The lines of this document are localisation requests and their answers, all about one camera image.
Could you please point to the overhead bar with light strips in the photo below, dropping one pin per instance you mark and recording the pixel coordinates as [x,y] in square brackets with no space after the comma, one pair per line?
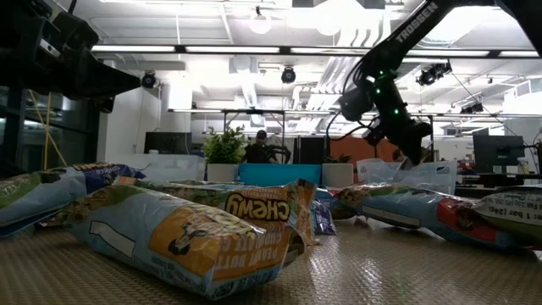
[233,49]

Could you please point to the orange partition panel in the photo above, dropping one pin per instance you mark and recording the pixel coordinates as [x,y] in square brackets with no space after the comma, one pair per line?
[351,150]

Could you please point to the black partition panel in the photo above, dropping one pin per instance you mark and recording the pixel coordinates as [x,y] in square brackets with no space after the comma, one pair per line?
[311,150]

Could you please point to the leafy green plant white pot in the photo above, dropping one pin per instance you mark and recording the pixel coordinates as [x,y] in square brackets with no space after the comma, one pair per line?
[222,148]

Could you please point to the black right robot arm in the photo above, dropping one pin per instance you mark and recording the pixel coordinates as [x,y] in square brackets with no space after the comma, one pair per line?
[381,59]

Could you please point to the black background rig frame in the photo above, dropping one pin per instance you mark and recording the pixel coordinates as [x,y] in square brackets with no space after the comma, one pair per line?
[466,115]
[254,112]

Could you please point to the red-label chewy granola bar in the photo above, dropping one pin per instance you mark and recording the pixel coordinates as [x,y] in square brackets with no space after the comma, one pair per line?
[516,207]
[402,207]

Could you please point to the clear plastic bin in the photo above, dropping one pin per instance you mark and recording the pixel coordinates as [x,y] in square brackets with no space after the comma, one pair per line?
[169,167]
[440,178]

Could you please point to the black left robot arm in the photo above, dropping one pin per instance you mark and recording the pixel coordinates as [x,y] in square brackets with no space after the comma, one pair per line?
[12,25]

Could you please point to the round black spotlight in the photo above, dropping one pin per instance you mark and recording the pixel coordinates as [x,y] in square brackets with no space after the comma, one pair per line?
[288,75]
[148,80]

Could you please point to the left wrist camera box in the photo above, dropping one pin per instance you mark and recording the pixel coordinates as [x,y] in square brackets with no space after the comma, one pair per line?
[49,48]

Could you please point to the pale bottle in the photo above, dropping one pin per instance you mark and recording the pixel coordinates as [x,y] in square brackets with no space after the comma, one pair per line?
[523,166]

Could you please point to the person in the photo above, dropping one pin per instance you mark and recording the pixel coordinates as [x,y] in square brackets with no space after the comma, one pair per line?
[258,153]
[398,156]

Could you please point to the black computer monitor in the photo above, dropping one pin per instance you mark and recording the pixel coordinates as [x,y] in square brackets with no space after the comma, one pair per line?
[497,150]
[167,143]

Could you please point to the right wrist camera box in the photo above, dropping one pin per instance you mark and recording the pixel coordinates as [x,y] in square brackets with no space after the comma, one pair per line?
[373,136]

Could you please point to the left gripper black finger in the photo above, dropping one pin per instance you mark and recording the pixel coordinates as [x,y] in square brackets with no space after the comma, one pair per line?
[101,78]

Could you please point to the dark-blue-label chewy granola bar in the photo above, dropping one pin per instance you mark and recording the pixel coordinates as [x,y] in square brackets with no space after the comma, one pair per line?
[51,190]
[322,218]

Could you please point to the black track light cluster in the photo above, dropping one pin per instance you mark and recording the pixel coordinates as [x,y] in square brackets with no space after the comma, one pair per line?
[432,74]
[472,109]

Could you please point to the orange-label chewy granola bar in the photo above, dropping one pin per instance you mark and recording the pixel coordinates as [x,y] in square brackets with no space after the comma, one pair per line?
[254,205]
[148,237]

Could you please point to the black office desk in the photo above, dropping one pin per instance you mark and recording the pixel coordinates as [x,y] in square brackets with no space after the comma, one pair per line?
[499,180]

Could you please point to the teal plastic bin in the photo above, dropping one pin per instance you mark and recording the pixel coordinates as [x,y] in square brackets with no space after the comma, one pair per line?
[279,173]

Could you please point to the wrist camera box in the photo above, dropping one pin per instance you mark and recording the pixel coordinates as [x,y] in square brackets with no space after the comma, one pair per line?
[49,48]
[373,136]

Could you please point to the small succulent white pot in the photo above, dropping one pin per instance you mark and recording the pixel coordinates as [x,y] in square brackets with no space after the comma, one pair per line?
[337,174]

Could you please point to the black-bordered tan mat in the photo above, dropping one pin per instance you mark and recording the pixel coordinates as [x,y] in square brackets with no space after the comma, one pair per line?
[381,271]

